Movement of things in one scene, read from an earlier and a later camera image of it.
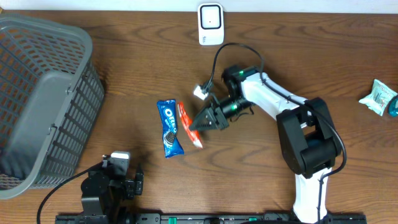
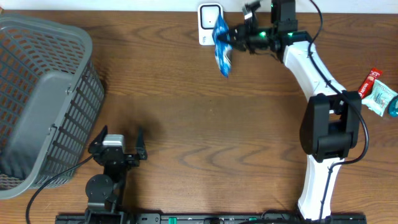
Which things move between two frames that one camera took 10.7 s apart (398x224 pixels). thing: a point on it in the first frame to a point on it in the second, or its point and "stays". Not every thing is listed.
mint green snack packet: [380, 95] stays
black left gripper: [132, 186] to [132, 162]
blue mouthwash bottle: [392, 109] stays
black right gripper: [212, 120] to [241, 38]
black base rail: [282, 218] stays
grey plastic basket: [50, 96] stays
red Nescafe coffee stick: [193, 133] to [366, 87]
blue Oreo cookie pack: [172, 145] to [222, 47]
